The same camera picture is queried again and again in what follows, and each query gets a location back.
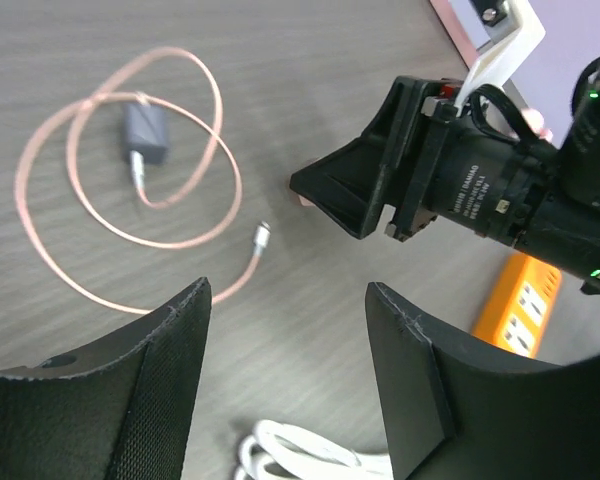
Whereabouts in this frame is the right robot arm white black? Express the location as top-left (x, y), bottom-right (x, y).
top-left (290, 57), bottom-right (600, 295)

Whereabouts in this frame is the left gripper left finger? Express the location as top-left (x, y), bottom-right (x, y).
top-left (0, 278), bottom-right (211, 479)

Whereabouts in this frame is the white power strip cord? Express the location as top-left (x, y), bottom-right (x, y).
top-left (232, 418), bottom-right (394, 480)

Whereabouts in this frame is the grey usb charger adapter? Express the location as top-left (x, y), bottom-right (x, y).
top-left (123, 102), bottom-right (170, 165)

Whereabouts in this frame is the pink white power strip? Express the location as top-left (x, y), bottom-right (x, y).
top-left (430, 0), bottom-right (546, 99)

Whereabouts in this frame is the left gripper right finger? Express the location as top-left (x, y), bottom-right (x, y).
top-left (365, 282), bottom-right (600, 479)

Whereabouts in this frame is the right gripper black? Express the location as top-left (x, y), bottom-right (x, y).
top-left (290, 76), bottom-right (460, 242)

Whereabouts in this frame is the pink thin usb cable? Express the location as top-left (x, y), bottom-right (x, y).
top-left (13, 46), bottom-right (274, 316)

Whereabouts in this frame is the orange power strip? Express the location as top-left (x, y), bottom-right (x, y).
top-left (471, 253), bottom-right (562, 358)

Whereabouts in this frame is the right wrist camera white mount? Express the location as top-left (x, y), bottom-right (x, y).
top-left (454, 0), bottom-right (546, 109)

